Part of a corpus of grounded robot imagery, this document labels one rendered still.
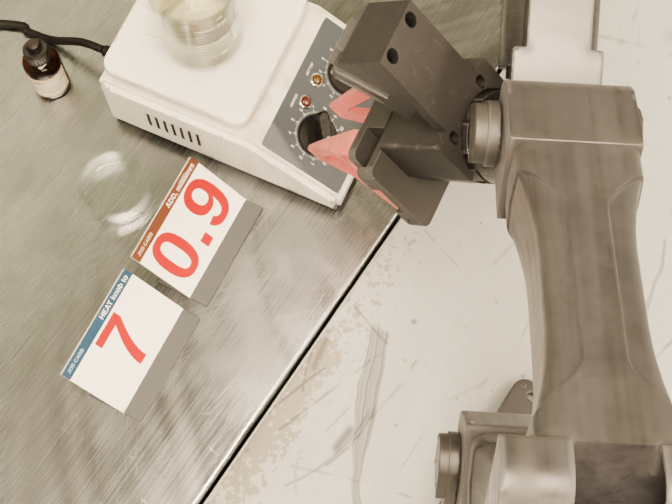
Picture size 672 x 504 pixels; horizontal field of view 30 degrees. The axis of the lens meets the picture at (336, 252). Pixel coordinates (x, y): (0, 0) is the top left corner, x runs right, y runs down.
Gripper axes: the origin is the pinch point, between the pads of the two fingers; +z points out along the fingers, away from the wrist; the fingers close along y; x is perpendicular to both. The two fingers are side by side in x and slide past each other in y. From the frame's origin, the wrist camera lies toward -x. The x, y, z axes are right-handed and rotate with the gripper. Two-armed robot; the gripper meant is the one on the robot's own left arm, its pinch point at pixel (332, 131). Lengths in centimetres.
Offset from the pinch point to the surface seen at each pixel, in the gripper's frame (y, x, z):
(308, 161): -0.5, 5.0, 7.2
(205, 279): 10.1, 5.8, 12.9
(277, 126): -1.4, 1.8, 8.4
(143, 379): 19.0, 5.4, 13.5
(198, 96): -0.2, -3.8, 11.2
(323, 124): -2.9, 3.6, 5.9
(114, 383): 20.4, 3.5, 13.8
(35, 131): 4.7, -5.6, 26.9
